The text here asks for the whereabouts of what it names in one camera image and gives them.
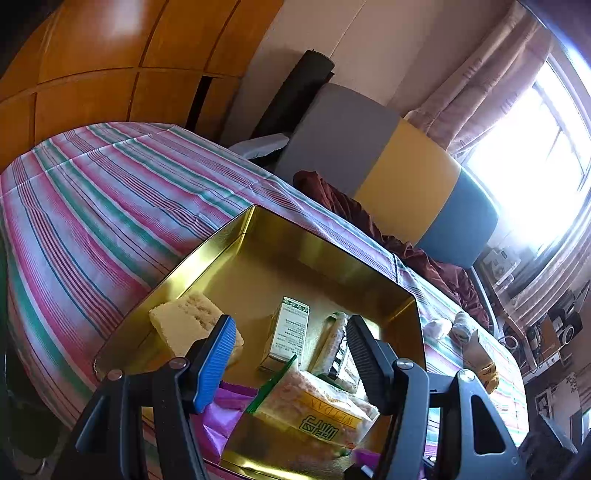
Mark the wooden wardrobe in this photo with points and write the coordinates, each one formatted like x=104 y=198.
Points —
x=92 y=69

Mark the black rolled mat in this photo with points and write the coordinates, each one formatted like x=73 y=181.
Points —
x=300 y=87

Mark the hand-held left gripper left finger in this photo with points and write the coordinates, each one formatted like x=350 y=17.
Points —
x=214 y=364

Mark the white printed carton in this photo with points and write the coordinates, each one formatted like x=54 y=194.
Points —
x=498 y=265

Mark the snack roll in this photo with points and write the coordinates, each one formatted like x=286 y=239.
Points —
x=330 y=339

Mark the rice cracker packet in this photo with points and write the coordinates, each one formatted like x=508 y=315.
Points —
x=314 y=406

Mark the yellow patterned pouch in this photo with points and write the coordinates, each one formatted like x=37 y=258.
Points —
x=489 y=376

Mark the window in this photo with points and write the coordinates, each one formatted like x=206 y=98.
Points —
x=531 y=161

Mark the striped bedsheet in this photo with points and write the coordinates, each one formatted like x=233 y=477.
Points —
x=92 y=207

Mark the purple packet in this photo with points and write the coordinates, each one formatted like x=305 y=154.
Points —
x=217 y=424

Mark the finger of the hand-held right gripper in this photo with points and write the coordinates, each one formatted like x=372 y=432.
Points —
x=360 y=473

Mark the white sock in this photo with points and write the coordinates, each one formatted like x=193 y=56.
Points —
x=437 y=328
x=463 y=327

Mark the gold metal tin box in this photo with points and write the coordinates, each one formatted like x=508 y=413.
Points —
x=300 y=258

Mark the maroon cloth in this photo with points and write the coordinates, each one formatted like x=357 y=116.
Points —
x=415 y=258

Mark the beige cardboard box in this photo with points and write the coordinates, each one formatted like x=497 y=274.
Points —
x=479 y=350

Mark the black radio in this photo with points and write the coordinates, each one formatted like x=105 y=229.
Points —
x=565 y=318

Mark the black white printed packet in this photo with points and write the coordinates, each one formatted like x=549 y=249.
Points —
x=347 y=369

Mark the small purple item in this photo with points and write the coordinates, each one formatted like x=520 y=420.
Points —
x=367 y=458

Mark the grey yellow blue sofa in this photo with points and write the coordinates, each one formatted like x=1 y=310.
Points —
x=346 y=138

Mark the white green-label box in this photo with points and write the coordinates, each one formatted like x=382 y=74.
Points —
x=288 y=332

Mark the pink patterned curtain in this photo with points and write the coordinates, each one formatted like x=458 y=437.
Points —
x=485 y=83
x=558 y=267

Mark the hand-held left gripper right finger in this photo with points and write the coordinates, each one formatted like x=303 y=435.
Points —
x=367 y=360

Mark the yellow sponge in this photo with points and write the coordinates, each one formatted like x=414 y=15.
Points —
x=184 y=318

